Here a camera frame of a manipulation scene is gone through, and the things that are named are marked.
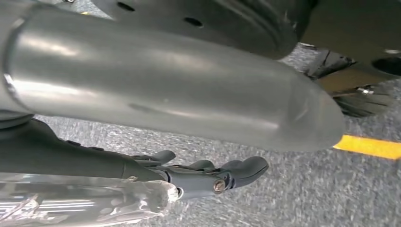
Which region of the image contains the grey robot body column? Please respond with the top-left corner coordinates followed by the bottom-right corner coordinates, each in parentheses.
top-left (0, 0), bottom-right (346, 153)

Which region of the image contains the black caster wheel assembly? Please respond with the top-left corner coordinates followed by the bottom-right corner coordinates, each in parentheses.
top-left (302, 50), bottom-right (395, 119)

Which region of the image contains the yellow floor tape marking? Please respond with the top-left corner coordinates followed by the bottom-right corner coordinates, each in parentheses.
top-left (333, 134), bottom-right (401, 161)

